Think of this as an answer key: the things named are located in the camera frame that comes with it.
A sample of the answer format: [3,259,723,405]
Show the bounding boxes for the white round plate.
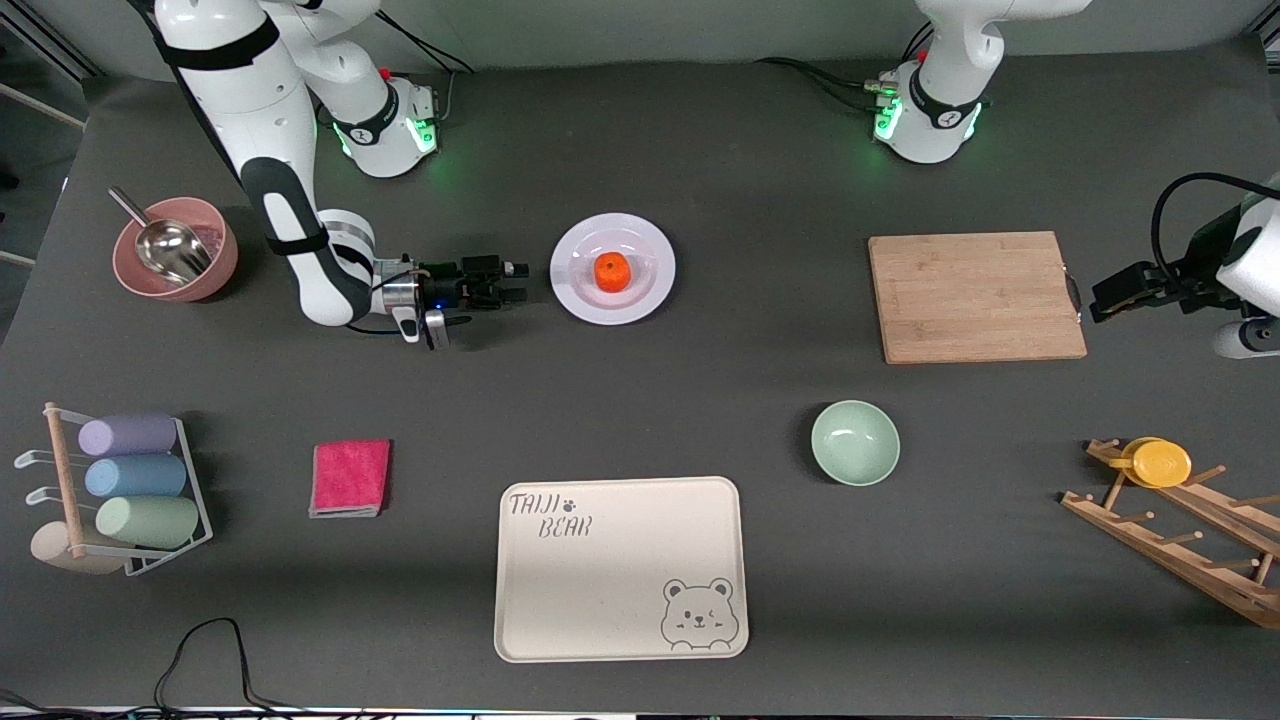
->
[549,212,677,326]

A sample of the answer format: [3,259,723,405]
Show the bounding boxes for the wooden cutting board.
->
[868,231,1088,365]

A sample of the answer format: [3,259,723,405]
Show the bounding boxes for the yellow cup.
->
[1108,437,1193,489]

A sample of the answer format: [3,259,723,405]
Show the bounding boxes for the pink folded cloth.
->
[309,439,392,519]

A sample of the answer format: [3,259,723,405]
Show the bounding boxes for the pink bowl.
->
[112,197,239,303]

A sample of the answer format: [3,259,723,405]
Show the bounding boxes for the wooden peg drying rack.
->
[1060,438,1280,630]

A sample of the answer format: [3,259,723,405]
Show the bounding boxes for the metal scoop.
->
[108,187,214,286]

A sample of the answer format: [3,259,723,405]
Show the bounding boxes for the beige bear print tray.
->
[494,476,750,664]

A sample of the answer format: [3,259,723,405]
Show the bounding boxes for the pale green bowl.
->
[810,400,901,488]

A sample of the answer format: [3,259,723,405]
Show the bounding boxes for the purple cup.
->
[78,414,179,458]

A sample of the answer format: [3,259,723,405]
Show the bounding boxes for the blue cup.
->
[84,455,188,499]

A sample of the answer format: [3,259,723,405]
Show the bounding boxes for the green cup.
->
[95,495,200,550]

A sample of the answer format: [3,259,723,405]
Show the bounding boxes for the beige cup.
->
[30,522,126,576]

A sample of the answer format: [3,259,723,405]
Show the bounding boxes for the black right arm base cables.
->
[378,10,479,126]

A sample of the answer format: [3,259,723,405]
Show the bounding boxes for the black arm base cables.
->
[378,10,479,126]
[752,25,936,113]

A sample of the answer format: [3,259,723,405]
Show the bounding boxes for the white wire cup rack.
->
[14,403,214,578]

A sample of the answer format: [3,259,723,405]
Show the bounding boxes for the black left arm base cables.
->
[752,25,936,113]

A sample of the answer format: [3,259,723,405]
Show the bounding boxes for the black table edge cable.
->
[0,617,331,720]

